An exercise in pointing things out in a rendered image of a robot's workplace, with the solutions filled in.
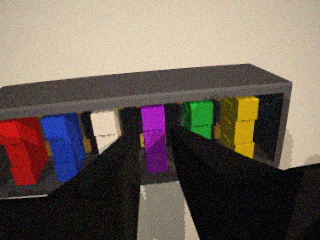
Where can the dark grey fuse block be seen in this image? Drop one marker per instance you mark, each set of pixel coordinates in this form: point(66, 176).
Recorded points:
point(46, 134)

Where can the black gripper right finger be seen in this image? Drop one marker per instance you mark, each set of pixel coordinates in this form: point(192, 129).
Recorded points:
point(233, 197)

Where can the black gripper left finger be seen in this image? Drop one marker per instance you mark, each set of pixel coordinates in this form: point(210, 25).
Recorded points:
point(101, 202)

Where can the green fuse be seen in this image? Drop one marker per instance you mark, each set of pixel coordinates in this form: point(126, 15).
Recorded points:
point(197, 116)

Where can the white block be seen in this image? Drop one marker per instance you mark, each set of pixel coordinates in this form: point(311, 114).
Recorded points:
point(106, 127)

